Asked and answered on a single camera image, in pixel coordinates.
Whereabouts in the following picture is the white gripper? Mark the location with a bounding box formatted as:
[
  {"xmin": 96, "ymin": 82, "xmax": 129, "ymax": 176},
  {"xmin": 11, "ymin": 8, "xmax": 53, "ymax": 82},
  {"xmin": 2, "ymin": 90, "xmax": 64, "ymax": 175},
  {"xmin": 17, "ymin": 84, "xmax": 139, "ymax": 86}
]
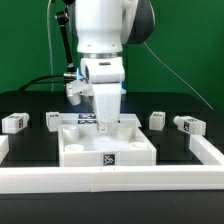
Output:
[{"xmin": 80, "ymin": 57, "xmax": 125, "ymax": 132}]

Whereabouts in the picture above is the white square table top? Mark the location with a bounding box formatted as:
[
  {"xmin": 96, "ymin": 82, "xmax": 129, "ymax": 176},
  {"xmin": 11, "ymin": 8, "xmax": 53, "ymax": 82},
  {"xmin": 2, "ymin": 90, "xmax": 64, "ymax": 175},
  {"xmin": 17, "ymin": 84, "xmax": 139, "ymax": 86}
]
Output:
[{"xmin": 58, "ymin": 124, "xmax": 157, "ymax": 167}]

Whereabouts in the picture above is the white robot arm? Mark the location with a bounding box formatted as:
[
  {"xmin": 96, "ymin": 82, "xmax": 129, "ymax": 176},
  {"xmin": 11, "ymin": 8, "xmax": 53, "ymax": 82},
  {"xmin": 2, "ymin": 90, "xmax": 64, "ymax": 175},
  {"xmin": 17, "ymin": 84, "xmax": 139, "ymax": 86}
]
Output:
[{"xmin": 68, "ymin": 0, "xmax": 155, "ymax": 132}]

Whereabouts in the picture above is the white sheet with tags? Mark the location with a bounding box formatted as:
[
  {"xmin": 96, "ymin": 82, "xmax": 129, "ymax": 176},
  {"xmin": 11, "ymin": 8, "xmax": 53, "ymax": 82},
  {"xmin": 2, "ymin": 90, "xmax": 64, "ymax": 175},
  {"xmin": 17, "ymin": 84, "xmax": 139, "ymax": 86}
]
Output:
[{"xmin": 59, "ymin": 113, "xmax": 141, "ymax": 127}]

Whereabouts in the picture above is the white U-shaped fence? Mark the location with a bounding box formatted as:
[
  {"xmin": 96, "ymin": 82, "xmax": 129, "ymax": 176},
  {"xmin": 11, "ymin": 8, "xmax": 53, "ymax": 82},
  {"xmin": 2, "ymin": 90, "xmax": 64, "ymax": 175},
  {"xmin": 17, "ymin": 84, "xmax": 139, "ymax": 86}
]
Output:
[{"xmin": 0, "ymin": 135, "xmax": 224, "ymax": 194}]

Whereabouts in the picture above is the black cable bundle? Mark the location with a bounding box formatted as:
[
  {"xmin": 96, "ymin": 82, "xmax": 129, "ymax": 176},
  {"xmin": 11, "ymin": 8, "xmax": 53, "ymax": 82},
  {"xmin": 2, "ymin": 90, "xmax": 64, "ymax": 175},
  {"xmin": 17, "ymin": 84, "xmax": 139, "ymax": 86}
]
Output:
[{"xmin": 18, "ymin": 73, "xmax": 78, "ymax": 93}]

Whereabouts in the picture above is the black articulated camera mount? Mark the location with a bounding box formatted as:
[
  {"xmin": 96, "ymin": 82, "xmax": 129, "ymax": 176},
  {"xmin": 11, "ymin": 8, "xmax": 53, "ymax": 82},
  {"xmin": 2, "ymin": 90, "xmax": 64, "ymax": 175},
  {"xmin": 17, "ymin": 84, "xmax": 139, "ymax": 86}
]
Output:
[{"xmin": 55, "ymin": 0, "xmax": 76, "ymax": 73}]

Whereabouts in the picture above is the grey thin cable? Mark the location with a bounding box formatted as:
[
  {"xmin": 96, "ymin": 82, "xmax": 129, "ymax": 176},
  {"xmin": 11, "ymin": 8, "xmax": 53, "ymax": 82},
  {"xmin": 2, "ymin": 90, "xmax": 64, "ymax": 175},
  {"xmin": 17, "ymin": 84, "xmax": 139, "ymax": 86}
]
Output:
[{"xmin": 45, "ymin": 0, "xmax": 56, "ymax": 93}]

